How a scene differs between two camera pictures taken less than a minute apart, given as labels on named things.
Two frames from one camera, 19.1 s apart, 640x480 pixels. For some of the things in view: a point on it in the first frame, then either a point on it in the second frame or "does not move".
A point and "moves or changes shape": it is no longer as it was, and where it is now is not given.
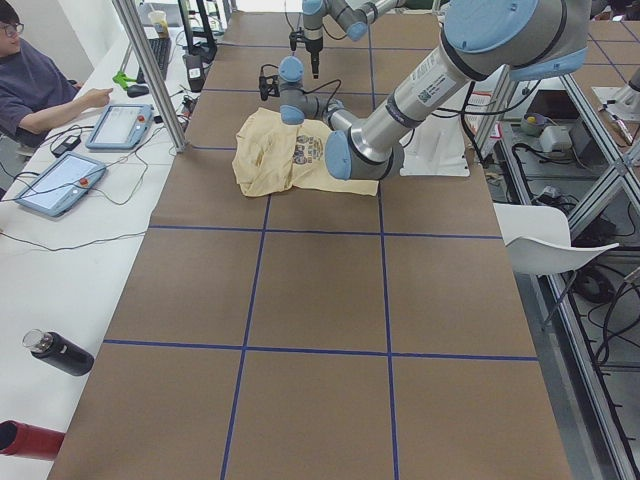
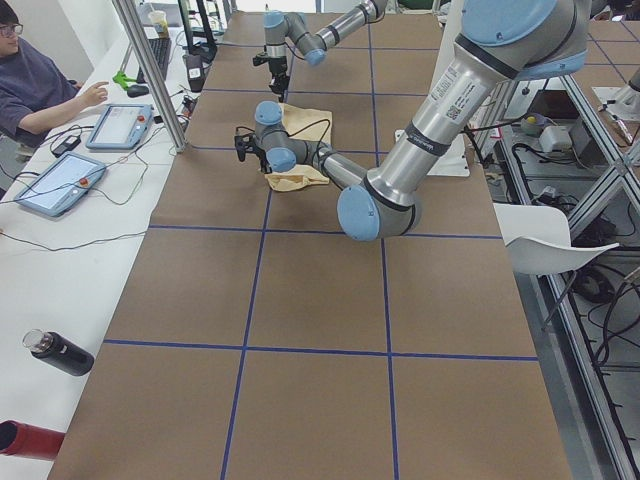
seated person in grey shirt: (34, 88) does not move
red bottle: (17, 438) does not move
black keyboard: (161, 49) does not move
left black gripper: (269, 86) to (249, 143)
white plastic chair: (538, 240) does not move
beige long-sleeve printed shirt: (273, 157) moves or changes shape
